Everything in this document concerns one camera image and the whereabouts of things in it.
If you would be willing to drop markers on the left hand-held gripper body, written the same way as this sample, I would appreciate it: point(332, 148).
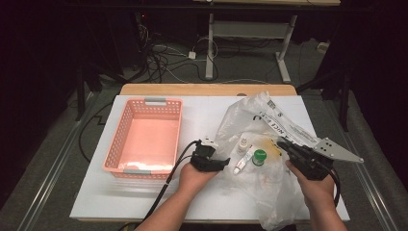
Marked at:
point(205, 159)

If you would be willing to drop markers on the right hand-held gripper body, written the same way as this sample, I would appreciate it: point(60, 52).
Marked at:
point(314, 163)

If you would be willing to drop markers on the white ointment tube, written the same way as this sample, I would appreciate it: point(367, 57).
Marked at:
point(243, 160)

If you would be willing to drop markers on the small white dropper bottle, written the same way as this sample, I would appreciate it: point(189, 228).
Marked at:
point(242, 146)

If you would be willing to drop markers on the green capped small bottle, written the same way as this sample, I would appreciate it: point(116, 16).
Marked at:
point(259, 156)

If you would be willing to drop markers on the clear smiley plastic bag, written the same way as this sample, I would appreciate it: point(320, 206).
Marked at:
point(275, 199)

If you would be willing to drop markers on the pink plastic basket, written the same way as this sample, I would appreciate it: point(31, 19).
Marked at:
point(147, 141)

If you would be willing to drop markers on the person's left hand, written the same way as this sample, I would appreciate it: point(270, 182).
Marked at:
point(195, 179)

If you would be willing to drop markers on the person's right hand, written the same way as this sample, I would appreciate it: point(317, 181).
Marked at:
point(312, 189)

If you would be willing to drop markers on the white board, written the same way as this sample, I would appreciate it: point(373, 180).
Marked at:
point(198, 122)

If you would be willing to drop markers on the black metal stand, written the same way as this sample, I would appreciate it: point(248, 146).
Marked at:
point(344, 96)
point(80, 93)

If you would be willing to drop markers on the white power adapter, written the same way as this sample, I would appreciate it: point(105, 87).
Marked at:
point(191, 55)

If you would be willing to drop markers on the metal floor rail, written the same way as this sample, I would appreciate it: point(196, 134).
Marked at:
point(48, 179)
point(369, 189)

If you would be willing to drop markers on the white metal desk frame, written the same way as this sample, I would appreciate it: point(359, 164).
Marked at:
point(210, 48)

